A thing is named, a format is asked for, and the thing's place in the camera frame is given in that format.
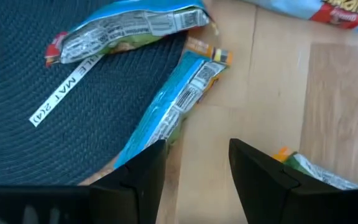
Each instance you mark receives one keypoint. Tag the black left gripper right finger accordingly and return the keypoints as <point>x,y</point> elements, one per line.
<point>275,199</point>

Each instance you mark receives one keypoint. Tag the blue orange granola bar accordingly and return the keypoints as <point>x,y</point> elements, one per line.
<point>166,102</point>

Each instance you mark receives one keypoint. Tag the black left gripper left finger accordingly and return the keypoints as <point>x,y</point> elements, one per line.
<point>135,193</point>

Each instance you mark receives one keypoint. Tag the green white granola bar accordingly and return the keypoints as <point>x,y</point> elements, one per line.
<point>315,171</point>

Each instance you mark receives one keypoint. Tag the white mat label strip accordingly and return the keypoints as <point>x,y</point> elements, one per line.
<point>64,90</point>

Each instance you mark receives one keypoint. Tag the round dark blue mat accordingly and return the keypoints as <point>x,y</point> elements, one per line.
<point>104,109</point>

